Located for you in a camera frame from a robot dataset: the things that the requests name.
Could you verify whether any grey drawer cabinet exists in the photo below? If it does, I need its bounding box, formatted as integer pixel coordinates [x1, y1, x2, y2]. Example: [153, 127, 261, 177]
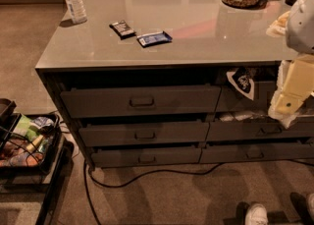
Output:
[36, 0, 313, 168]

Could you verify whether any grey drawer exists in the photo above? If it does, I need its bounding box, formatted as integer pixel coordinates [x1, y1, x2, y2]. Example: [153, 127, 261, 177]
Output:
[216, 81, 276, 112]
[207, 118, 314, 141]
[79, 121, 209, 146]
[91, 146, 201, 167]
[61, 84, 221, 118]
[199, 141, 314, 164]

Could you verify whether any black floor cable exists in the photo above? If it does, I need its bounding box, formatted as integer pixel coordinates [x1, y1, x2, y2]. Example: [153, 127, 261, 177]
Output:
[82, 159, 227, 225]

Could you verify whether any black snack packet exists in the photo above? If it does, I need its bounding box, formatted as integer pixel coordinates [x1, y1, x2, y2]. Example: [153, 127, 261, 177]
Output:
[109, 21, 135, 39]

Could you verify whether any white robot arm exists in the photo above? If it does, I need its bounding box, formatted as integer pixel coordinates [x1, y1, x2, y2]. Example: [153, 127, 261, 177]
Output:
[268, 0, 314, 129]

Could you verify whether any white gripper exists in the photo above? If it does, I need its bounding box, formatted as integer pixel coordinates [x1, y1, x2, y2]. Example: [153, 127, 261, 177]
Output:
[268, 54, 314, 129]

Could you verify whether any white shoe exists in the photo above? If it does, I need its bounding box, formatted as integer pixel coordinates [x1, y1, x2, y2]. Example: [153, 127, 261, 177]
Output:
[244, 203, 268, 225]

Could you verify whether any blue snack packet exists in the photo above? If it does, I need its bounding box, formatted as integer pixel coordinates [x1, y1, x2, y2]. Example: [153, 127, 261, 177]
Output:
[136, 31, 173, 48]

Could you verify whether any black wire basket cart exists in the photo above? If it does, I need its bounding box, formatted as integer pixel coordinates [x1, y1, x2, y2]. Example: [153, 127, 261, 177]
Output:
[0, 98, 74, 225]

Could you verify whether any green snack bag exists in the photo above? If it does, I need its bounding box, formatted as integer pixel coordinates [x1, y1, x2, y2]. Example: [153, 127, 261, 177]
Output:
[13, 115, 55, 141]

